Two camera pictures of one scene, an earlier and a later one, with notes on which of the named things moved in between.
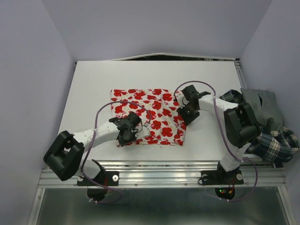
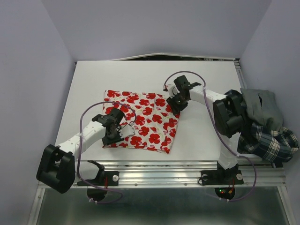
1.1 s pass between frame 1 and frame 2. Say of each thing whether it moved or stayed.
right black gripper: moved
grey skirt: stayed
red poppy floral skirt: moved
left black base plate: stayed
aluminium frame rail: stayed
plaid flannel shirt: stayed
